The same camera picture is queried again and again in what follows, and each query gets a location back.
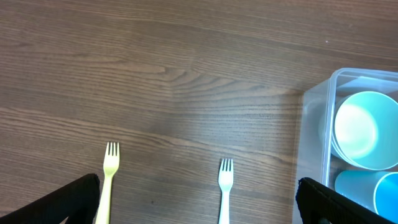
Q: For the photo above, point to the blue plastic cup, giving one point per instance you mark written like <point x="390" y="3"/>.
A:
<point x="376" y="191"/>

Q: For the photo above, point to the yellow plastic fork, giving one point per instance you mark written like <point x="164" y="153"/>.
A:
<point x="110" y="167"/>

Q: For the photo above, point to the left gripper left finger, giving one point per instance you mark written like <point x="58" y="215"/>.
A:
<point x="76" y="202"/>

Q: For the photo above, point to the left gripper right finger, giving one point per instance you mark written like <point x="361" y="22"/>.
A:
<point x="320" y="204"/>

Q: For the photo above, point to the clear plastic container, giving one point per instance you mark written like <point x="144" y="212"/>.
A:
<point x="314" y="155"/>

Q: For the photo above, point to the light blue bowl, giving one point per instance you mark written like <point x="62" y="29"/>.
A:
<point x="364" y="130"/>

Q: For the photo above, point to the light blue plastic fork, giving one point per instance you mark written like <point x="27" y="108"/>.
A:
<point x="225" y="181"/>

